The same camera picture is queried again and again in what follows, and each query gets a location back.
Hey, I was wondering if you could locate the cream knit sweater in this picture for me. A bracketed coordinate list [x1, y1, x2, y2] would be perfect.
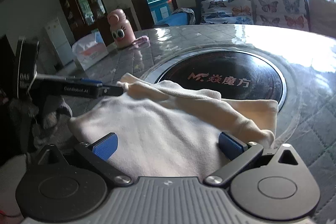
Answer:
[68, 74, 278, 178]

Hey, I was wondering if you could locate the white refrigerator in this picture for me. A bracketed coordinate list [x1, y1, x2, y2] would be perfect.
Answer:
[45, 18, 74, 66]

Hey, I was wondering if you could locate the white tissue pack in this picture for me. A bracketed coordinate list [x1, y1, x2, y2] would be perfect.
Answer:
[72, 31, 108, 71]

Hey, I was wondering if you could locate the dark wooden cabinet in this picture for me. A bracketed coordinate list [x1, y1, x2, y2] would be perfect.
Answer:
[59, 0, 107, 41]

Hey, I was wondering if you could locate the black induction hotplate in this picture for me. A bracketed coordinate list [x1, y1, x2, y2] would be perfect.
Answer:
[143, 48, 287, 108]

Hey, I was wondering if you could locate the grey quilted star tablecloth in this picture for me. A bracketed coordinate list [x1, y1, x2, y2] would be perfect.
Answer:
[56, 23, 336, 224]

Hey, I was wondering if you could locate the pink cartoon water bottle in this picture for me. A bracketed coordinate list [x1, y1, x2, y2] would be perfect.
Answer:
[107, 9, 135, 49]

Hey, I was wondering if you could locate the blue plastic drawer unit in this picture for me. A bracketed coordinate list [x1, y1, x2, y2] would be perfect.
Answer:
[148, 0, 173, 24]

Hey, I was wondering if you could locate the left butterfly print cushion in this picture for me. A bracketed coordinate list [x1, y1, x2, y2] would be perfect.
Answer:
[200, 0, 254, 24]

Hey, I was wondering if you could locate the butterfly print cushion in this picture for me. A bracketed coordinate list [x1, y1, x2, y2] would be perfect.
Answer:
[253, 0, 309, 31]
[200, 0, 254, 24]

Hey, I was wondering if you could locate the blue stool with cloth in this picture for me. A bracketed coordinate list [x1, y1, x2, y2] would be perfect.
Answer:
[153, 8, 196, 28]

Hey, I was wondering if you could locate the middle butterfly print cushion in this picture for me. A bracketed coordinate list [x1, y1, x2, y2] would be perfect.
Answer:
[253, 0, 309, 31]

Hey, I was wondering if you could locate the plain grey cushion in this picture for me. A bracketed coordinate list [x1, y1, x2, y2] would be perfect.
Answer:
[307, 0, 336, 38]

